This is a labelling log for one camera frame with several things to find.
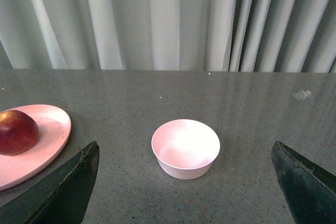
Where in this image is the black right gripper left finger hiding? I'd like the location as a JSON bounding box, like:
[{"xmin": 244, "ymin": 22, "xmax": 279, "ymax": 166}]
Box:
[{"xmin": 1, "ymin": 142, "xmax": 99, "ymax": 223}]

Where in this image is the small crumpled clear scrap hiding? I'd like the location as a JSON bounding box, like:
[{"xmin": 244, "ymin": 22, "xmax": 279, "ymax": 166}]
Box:
[{"xmin": 292, "ymin": 90, "xmax": 313, "ymax": 101}]

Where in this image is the pink round plate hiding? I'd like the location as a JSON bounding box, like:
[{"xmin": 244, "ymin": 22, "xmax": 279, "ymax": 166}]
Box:
[{"xmin": 1, "ymin": 104, "xmax": 71, "ymax": 191}]

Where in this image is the pale pink bowl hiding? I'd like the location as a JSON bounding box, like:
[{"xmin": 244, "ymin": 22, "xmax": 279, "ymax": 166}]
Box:
[{"xmin": 151, "ymin": 119, "xmax": 220, "ymax": 179}]

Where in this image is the red yellow apple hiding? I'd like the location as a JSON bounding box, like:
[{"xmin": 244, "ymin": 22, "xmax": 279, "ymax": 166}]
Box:
[{"xmin": 1, "ymin": 110, "xmax": 39, "ymax": 156}]

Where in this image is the white pleated curtain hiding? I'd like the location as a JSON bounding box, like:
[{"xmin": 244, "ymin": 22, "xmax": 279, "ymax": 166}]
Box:
[{"xmin": 1, "ymin": 0, "xmax": 335, "ymax": 73}]

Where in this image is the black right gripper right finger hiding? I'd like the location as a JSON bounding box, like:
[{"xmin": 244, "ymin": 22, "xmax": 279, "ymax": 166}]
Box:
[{"xmin": 271, "ymin": 141, "xmax": 335, "ymax": 223}]

